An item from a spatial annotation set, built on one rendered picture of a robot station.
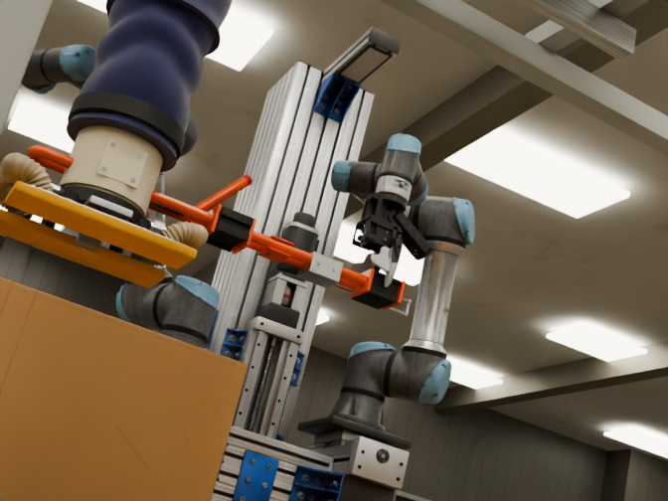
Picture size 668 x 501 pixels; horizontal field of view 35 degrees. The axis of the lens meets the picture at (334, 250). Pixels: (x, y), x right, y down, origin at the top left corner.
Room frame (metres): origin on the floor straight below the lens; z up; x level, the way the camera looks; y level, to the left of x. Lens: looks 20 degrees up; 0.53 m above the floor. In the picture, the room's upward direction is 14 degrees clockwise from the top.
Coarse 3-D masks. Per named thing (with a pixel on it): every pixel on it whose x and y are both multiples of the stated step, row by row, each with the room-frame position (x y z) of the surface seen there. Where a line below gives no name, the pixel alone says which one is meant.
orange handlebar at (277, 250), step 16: (48, 160) 1.87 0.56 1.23; (64, 160) 1.87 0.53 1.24; (160, 208) 1.98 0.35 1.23; (176, 208) 1.95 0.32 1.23; (192, 208) 1.96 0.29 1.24; (208, 224) 1.99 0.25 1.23; (256, 240) 2.02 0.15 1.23; (272, 240) 2.03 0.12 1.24; (272, 256) 2.07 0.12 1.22; (288, 256) 2.05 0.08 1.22; (304, 256) 2.06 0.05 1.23; (352, 272) 2.10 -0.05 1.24; (352, 288) 2.15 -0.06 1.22
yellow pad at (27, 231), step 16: (0, 224) 1.94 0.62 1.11; (16, 224) 1.92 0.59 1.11; (32, 224) 1.93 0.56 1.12; (48, 224) 1.98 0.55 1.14; (32, 240) 1.99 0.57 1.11; (48, 240) 1.97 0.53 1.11; (64, 240) 1.96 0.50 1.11; (64, 256) 2.05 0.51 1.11; (80, 256) 2.02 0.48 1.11; (96, 256) 1.99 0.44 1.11; (112, 256) 1.99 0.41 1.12; (128, 256) 2.02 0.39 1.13; (112, 272) 2.07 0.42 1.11; (128, 272) 2.05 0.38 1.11; (144, 272) 2.02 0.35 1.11; (160, 272) 2.03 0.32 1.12
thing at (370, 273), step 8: (368, 272) 2.11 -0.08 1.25; (376, 272) 2.11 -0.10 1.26; (368, 280) 2.10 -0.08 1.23; (376, 280) 2.12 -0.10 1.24; (400, 280) 2.13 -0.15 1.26; (360, 288) 2.13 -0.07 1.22; (368, 288) 2.10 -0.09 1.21; (376, 288) 2.12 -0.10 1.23; (384, 288) 2.12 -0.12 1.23; (392, 288) 2.13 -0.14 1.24; (400, 288) 2.13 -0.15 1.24; (352, 296) 2.16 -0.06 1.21; (360, 296) 2.15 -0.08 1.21; (368, 296) 2.14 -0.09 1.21; (376, 296) 2.12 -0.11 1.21; (384, 296) 2.12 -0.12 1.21; (392, 296) 2.13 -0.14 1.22; (400, 296) 2.12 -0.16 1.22; (376, 304) 2.17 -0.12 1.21; (384, 304) 2.16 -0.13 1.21; (392, 304) 2.15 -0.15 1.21
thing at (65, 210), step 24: (24, 192) 1.74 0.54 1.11; (48, 192) 1.75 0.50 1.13; (72, 192) 1.80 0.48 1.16; (48, 216) 1.83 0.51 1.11; (72, 216) 1.79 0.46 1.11; (96, 216) 1.79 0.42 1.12; (120, 240) 1.86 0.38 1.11; (144, 240) 1.82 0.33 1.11; (168, 240) 1.84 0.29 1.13; (168, 264) 1.93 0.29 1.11
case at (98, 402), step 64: (0, 320) 1.71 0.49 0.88; (64, 320) 1.74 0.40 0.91; (0, 384) 1.72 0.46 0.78; (64, 384) 1.76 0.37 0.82; (128, 384) 1.80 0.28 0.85; (192, 384) 1.84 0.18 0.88; (0, 448) 1.73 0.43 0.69; (64, 448) 1.77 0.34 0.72; (128, 448) 1.81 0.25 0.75; (192, 448) 1.85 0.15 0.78
